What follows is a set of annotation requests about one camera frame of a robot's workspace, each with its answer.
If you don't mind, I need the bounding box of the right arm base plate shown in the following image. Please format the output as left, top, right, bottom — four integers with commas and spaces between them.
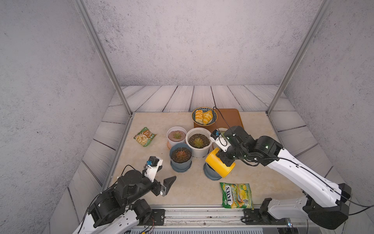
241, 209, 288, 225

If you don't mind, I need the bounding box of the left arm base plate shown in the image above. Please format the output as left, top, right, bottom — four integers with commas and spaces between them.
138, 209, 166, 227

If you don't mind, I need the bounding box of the green soup packet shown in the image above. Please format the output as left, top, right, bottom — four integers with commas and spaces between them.
133, 127, 156, 147

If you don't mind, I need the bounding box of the right aluminium frame post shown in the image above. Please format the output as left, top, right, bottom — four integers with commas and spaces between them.
266, 0, 333, 117

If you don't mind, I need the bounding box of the large white pot dark soil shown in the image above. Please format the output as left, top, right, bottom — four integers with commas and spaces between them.
186, 128, 212, 159

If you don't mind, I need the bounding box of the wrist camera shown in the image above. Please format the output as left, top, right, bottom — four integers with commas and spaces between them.
143, 156, 163, 182
209, 129, 231, 152

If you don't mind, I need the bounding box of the front aluminium rail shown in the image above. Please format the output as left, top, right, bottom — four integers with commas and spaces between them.
76, 204, 337, 234

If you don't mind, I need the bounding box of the right striped bread roll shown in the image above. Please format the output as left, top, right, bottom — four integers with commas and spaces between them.
203, 110, 213, 125

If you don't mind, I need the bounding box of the yellow watering can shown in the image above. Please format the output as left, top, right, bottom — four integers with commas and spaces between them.
206, 147, 236, 178

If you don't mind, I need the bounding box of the white pot bright green succulent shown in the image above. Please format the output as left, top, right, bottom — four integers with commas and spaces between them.
212, 127, 228, 150

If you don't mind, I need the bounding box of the blue pot pink succulent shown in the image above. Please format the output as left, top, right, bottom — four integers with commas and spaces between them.
203, 163, 222, 181

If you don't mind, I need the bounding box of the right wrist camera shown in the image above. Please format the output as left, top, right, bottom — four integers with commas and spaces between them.
209, 129, 231, 152

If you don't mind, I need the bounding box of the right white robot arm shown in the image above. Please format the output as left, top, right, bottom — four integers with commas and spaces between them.
210, 126, 352, 230

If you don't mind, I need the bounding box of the green Fox's candy bag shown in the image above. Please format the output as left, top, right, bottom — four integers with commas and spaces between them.
220, 182, 254, 209

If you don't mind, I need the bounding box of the left striped bread roll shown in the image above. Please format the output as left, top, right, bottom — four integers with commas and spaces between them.
195, 110, 204, 124

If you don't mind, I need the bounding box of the blue pot red succulent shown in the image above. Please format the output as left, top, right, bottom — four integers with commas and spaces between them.
169, 143, 192, 173

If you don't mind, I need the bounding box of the left aluminium frame post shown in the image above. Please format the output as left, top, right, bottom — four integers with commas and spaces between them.
74, 0, 132, 116

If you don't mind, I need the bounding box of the white pot pink-green succulent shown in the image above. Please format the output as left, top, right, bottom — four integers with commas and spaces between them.
167, 126, 187, 147

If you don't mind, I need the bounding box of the striped bread roll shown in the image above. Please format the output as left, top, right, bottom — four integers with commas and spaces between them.
203, 110, 213, 125
195, 110, 204, 124

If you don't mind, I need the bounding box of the brown wooden tray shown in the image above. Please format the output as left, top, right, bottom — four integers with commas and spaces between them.
202, 109, 243, 132

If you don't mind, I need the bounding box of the aluminium frame post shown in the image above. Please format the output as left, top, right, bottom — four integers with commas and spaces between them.
266, 0, 333, 117
74, 0, 132, 116

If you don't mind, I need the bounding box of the blue patterned plate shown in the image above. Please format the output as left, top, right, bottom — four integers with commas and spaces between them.
191, 107, 218, 126

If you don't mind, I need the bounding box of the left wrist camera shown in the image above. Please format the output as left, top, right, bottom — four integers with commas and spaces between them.
143, 156, 163, 182

